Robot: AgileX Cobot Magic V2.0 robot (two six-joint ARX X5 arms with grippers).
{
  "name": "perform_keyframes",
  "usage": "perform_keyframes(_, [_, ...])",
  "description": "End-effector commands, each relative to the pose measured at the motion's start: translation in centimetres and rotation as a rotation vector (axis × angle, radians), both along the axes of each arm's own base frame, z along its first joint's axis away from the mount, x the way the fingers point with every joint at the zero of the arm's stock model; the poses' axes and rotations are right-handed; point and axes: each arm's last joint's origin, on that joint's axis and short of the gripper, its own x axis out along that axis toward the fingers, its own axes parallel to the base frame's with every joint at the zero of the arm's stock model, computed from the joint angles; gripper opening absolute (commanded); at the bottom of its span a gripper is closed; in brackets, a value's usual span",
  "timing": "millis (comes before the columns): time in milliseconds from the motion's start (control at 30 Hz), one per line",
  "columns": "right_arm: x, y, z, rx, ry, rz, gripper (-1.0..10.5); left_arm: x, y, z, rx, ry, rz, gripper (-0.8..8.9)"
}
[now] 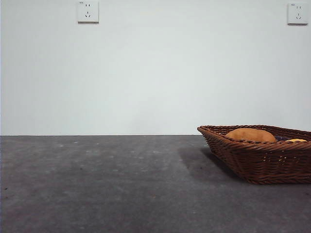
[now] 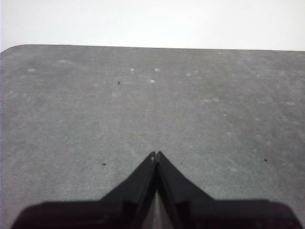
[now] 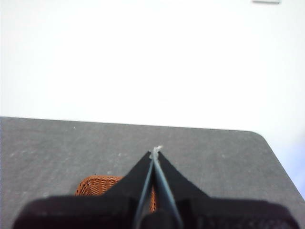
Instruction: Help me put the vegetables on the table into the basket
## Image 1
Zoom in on brown toy potato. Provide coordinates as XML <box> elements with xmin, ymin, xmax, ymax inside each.
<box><xmin>225</xmin><ymin>128</ymin><xmax>277</xmax><ymax>143</ymax></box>

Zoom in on brown woven wicker basket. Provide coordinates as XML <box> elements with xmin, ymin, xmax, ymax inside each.
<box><xmin>197</xmin><ymin>124</ymin><xmax>311</xmax><ymax>185</ymax></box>

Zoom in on white wall socket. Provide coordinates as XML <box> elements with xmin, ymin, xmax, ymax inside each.
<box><xmin>287</xmin><ymin>2</ymin><xmax>309</xmax><ymax>25</ymax></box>
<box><xmin>77</xmin><ymin>0</ymin><xmax>100</xmax><ymax>24</ymax></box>

